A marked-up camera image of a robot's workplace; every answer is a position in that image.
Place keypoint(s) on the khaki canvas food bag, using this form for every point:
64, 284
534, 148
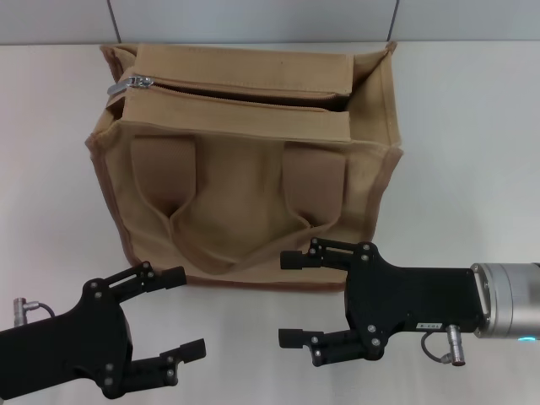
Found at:
236, 190

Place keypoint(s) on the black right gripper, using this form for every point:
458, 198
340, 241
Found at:
413, 299

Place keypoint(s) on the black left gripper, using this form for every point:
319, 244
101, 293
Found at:
71, 337

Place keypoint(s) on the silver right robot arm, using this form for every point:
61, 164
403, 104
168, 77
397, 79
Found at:
510, 299

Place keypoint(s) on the silver metal zipper pull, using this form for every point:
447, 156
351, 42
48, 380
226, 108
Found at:
126, 85

